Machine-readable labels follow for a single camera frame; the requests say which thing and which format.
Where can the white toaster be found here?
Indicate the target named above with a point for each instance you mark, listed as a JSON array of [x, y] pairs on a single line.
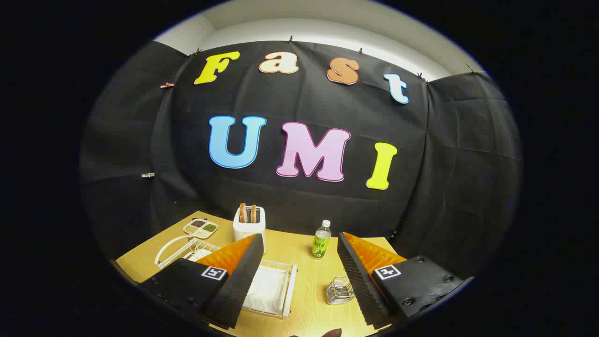
[[248, 229]]

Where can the black backdrop cloth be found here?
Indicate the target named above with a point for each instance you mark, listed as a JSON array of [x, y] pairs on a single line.
[[304, 103]]

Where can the divided white seasoning dish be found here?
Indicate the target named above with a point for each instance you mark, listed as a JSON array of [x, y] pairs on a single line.
[[200, 228]]

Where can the toast slice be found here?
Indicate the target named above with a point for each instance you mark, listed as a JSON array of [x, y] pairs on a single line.
[[253, 213], [242, 213]]

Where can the green tea bottle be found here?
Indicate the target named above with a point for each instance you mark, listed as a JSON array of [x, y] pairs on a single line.
[[320, 243]]

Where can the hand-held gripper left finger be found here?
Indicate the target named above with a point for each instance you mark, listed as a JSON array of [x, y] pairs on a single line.
[[241, 285]]

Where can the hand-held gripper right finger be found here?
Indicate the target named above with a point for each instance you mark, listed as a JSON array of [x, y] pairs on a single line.
[[358, 281]]

